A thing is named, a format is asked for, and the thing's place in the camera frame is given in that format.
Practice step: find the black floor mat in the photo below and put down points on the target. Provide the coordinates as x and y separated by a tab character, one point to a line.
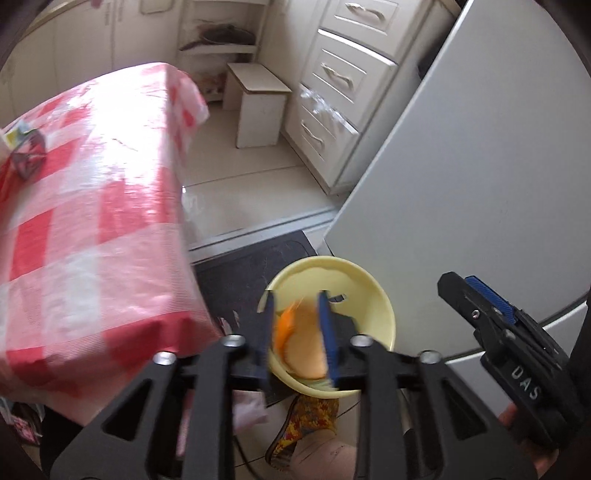
231	277

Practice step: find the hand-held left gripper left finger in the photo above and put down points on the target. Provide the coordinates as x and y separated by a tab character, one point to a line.
268	334

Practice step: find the red checked tablecloth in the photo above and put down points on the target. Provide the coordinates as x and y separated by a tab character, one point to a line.
92	207

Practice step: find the yellow plastic bucket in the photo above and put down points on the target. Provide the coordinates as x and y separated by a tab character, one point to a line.
364	295

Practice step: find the white open shelf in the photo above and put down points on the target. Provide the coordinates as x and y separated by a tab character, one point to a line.
217	48

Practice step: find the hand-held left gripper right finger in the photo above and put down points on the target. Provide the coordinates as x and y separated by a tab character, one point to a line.
326	334

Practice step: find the pink printed bag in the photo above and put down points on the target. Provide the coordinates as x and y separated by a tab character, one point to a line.
21	422

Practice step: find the white kitchen cupboard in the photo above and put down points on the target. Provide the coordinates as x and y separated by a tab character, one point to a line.
92	37

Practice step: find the yellow packet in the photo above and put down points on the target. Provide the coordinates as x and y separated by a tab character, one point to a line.
10	137

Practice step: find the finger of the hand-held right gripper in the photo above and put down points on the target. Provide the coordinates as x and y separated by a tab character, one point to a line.
459	297
491	295

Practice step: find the clear plastic film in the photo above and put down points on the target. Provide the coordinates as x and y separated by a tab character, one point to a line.
323	108

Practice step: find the orange peel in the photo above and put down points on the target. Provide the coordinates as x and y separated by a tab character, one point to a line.
300	344

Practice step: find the pale pink cloth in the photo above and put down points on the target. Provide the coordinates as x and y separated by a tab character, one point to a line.
251	413

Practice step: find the white wooden stool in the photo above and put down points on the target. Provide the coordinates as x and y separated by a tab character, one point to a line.
258	115

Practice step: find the dark frying pan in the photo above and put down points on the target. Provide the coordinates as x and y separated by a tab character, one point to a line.
226	36

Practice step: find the white drawer cabinet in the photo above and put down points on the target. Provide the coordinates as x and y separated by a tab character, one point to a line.
351	46

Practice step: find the pale plastic bag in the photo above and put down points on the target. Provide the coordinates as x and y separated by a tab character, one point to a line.
213	85

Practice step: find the colourful crocheted slipper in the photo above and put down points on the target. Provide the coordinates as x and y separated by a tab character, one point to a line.
310	413

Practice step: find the crumpled silver wrapper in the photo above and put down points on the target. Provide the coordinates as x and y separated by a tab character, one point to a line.
27	157

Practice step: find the person's right hand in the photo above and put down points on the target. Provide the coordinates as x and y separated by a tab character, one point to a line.
510	417

